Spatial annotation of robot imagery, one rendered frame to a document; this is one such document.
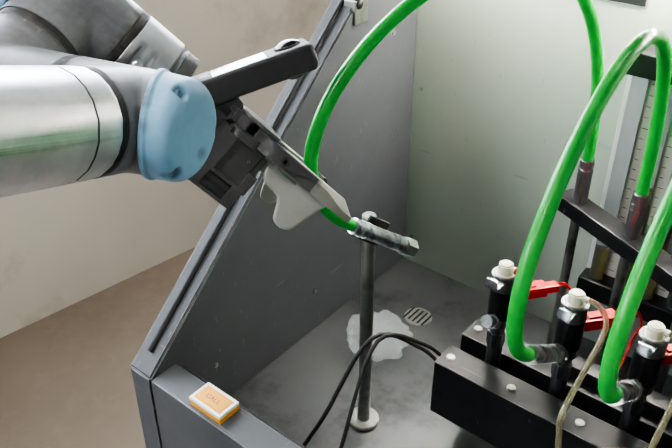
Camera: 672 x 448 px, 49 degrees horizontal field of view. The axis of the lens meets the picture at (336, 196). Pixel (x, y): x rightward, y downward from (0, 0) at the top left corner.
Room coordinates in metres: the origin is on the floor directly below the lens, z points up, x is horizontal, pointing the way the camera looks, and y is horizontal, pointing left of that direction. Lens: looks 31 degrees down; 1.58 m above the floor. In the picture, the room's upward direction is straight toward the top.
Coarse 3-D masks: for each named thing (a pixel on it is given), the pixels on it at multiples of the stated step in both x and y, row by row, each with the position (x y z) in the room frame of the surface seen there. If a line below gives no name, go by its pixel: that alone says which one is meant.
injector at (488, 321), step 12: (492, 276) 0.64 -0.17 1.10; (504, 288) 0.63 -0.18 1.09; (492, 300) 0.64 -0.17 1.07; (504, 300) 0.63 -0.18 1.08; (492, 312) 0.63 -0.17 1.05; (504, 312) 0.63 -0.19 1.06; (492, 324) 0.62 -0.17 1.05; (504, 324) 0.63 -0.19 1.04; (492, 336) 0.64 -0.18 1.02; (504, 336) 0.64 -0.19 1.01; (492, 348) 0.64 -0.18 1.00; (492, 360) 0.63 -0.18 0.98
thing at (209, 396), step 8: (200, 392) 0.60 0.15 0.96; (208, 392) 0.60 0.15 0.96; (216, 392) 0.60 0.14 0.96; (200, 400) 0.59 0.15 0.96; (208, 400) 0.59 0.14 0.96; (216, 400) 0.59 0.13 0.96; (224, 400) 0.59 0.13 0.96; (200, 408) 0.59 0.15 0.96; (216, 408) 0.58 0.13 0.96; (224, 408) 0.58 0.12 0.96; (208, 416) 0.58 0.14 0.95
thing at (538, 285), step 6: (534, 282) 0.66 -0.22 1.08; (540, 282) 0.66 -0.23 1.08; (546, 282) 0.66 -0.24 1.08; (552, 282) 0.66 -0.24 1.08; (534, 288) 0.65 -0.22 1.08; (540, 288) 0.65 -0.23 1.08; (546, 288) 0.65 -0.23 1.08; (552, 288) 0.65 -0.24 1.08; (558, 288) 0.65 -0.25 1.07; (534, 294) 0.64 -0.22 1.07; (540, 294) 0.65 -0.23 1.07; (546, 294) 0.65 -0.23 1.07
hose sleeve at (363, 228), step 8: (360, 224) 0.65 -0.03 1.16; (368, 224) 0.66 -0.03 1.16; (352, 232) 0.64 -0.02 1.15; (360, 232) 0.64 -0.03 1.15; (368, 232) 0.65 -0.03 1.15; (376, 232) 0.66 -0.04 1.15; (384, 232) 0.66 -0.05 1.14; (392, 232) 0.67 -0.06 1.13; (368, 240) 0.66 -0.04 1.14; (376, 240) 0.65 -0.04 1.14; (384, 240) 0.66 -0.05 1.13; (392, 240) 0.66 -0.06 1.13; (400, 240) 0.67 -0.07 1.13; (392, 248) 0.67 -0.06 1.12; (400, 248) 0.67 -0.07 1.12
